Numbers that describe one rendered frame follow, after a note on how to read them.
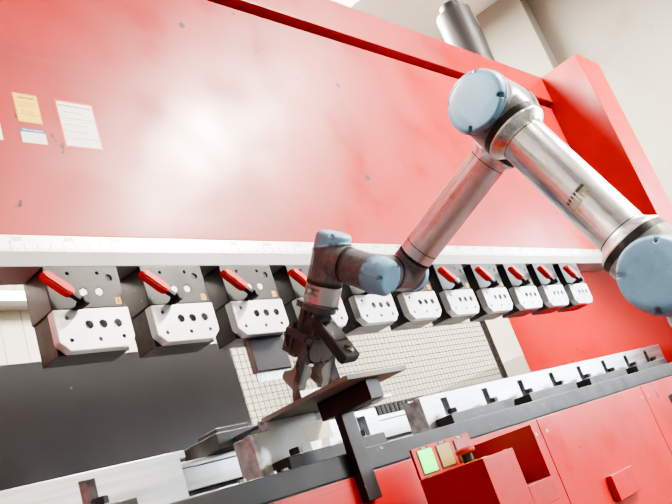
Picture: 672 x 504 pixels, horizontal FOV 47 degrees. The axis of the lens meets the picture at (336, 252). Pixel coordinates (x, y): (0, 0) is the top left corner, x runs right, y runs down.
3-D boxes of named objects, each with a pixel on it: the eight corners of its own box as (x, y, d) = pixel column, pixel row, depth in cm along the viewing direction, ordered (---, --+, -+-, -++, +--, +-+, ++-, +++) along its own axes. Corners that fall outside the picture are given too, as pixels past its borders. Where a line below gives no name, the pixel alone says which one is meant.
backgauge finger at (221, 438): (261, 429, 162) (254, 406, 163) (193, 463, 177) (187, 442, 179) (301, 420, 170) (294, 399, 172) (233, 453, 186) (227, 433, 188)
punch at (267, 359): (261, 380, 164) (248, 339, 166) (256, 384, 165) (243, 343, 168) (295, 375, 171) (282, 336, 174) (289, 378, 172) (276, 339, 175)
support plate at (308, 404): (347, 379, 142) (346, 374, 142) (261, 423, 157) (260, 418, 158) (406, 369, 155) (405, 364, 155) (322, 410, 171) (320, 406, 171)
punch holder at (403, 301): (412, 319, 205) (391, 263, 210) (389, 331, 210) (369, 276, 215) (444, 316, 216) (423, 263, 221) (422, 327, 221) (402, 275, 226)
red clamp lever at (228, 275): (227, 264, 162) (262, 291, 165) (216, 273, 164) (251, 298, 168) (225, 270, 160) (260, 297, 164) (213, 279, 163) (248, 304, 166)
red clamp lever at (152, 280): (146, 265, 147) (186, 294, 150) (135, 274, 149) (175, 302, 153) (142, 272, 146) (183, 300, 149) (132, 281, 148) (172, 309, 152)
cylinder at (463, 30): (491, 73, 340) (452, -10, 354) (451, 103, 354) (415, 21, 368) (526, 85, 363) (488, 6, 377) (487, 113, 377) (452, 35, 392)
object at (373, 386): (403, 489, 141) (364, 379, 148) (350, 508, 150) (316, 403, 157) (416, 484, 144) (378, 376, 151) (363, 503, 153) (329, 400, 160)
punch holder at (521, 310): (522, 308, 249) (503, 262, 254) (502, 318, 254) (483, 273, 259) (544, 306, 260) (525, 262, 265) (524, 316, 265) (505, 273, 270)
